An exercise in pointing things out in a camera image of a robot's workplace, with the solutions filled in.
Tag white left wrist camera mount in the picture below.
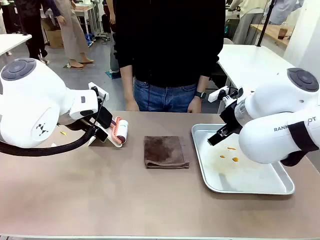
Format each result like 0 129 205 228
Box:
88 81 107 100

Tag white folded stand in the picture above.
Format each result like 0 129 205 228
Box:
87 126 124 148

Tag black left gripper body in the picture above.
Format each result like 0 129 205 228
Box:
81 115 102 135

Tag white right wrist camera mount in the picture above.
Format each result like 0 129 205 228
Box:
208 85 240 103

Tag small white table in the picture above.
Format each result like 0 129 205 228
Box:
0 33 33 57

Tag person's left forearm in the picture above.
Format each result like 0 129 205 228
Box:
195 74 210 94

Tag wooden workbench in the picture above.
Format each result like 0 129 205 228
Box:
250 23 295 47

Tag mannequin in beige trousers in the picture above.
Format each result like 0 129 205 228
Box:
48 0 95 69

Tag metal baking tray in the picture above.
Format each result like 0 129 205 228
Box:
191 123 296 195

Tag black pole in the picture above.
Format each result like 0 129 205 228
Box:
256 0 276 48

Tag person's right hand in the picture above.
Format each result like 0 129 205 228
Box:
124 98 140 112

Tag person's right forearm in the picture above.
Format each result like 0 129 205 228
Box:
119 65 137 102

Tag large white table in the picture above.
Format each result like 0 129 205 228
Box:
216 44 313 115

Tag wooden top desk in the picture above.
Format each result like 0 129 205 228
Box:
74 6 101 36

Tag brown cloth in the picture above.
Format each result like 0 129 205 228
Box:
143 135 190 170

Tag cardboard box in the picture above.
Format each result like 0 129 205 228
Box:
41 18 65 50

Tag person black sweater blue jeans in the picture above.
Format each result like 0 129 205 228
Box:
113 0 226 113

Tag blue floor mat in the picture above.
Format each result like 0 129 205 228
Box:
104 69 122 80

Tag cup with brown drink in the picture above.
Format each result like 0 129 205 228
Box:
277 21 289 40

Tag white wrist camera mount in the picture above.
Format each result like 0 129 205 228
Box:
88 81 107 100
208 85 240 103

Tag black braided cable sleeve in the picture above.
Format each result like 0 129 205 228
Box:
0 93 107 156

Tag person in light blue shirt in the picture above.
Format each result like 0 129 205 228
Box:
266 0 305 26

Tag person's left hand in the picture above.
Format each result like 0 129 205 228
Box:
187 97 204 114

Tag lint roller with black handle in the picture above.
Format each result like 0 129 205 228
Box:
97 106 129 148

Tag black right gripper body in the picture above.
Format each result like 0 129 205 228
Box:
219 101 245 134

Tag person in grey trousers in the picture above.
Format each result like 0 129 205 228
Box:
228 0 270 46

